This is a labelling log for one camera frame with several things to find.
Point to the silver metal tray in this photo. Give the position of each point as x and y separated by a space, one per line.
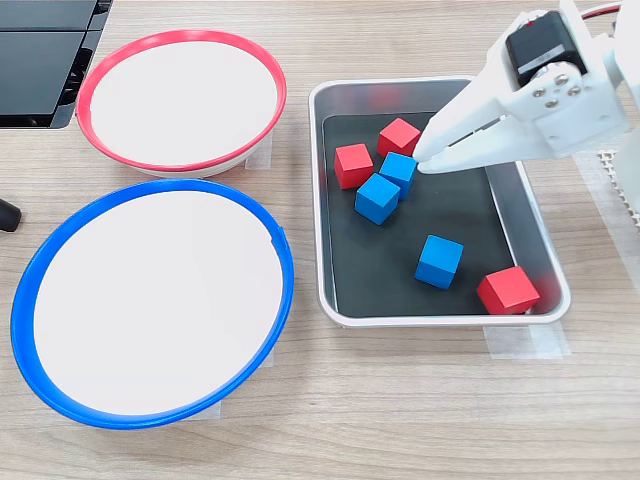
350 97

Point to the black flat device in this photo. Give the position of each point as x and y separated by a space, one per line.
35 65

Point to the red wooden cube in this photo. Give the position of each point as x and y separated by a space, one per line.
397 136
352 165
507 290

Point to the small black rounded object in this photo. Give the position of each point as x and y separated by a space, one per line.
7 215

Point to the white mesh mat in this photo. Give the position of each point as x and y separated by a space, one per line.
609 162

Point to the clear tape strip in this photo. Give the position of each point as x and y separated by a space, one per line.
205 411
269 357
525 342
260 155

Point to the white dish with blue rim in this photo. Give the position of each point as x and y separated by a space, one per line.
150 310

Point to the blue wooden cube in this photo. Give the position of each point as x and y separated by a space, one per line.
400 170
376 197
437 260

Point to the black tray liner mat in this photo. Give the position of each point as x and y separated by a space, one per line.
380 280

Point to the white dish with red rim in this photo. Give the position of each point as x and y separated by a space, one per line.
185 100

